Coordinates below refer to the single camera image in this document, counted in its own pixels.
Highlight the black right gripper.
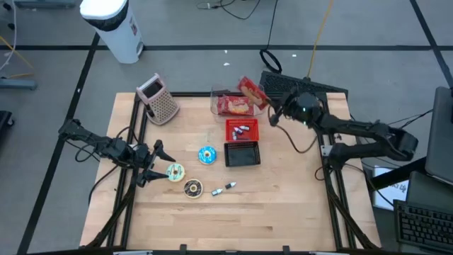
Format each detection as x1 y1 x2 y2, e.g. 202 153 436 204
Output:
265 89 299 127

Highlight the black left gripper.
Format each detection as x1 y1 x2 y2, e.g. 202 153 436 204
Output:
132 139 177 188

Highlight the mint frosted toy donut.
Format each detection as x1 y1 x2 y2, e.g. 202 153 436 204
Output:
165 163 186 183

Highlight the red snack packet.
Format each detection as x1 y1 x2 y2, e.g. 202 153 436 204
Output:
236 75 271 111
216 95 256 117

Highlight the black mesh keyboard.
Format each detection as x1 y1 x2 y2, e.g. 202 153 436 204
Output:
259 70 350 97

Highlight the chocolate frosted toy donut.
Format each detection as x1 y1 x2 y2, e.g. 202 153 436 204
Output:
183 178 205 200

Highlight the red plastic basket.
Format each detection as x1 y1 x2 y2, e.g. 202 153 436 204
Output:
225 118 260 143

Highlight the blue frosted toy donut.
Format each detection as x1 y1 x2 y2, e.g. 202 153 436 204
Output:
197 144 218 165

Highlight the clear plastic container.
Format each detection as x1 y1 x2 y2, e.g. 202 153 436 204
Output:
210 84 267 118

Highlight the black plastic basket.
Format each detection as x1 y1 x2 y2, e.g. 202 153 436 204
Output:
223 140 262 168

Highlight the pink metal box grater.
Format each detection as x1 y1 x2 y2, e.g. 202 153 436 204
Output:
136 73 180 126

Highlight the white trash bin black liner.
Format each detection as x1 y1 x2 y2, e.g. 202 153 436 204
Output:
79 0 144 65

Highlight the black diagonal bar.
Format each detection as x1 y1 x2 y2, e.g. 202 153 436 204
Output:
367 157 428 192

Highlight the white paper sheet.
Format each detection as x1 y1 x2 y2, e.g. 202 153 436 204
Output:
373 165 410 210

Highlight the black floor object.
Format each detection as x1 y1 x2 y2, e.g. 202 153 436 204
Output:
0 110 15 137

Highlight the grey stand base bar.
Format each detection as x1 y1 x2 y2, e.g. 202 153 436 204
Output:
0 77 38 91
13 0 77 9

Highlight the grey laptop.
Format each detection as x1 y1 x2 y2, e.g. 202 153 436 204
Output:
424 86 453 187

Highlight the dark grey flat device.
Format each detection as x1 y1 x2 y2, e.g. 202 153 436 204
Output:
405 171 453 213

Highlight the black computer keyboard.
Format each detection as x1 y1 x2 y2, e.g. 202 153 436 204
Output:
393 199 453 253

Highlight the black coiled floor cable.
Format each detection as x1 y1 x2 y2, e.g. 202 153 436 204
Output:
259 0 283 74

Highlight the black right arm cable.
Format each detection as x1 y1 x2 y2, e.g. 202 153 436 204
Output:
268 106 319 154

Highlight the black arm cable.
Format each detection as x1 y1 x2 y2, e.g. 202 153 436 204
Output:
65 125 141 206
268 106 319 154

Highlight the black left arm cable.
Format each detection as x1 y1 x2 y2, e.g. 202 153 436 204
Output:
65 125 141 206

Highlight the black metal table frame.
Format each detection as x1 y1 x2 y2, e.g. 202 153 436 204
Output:
84 91 382 251

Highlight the yellow cable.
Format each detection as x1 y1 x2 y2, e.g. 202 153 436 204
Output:
306 0 336 79

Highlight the thin black floor cable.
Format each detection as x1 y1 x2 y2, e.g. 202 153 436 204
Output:
197 0 262 21

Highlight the orange cable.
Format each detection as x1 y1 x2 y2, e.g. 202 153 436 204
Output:
0 35 35 79

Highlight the white cable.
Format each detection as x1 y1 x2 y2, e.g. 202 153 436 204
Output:
0 0 18 72

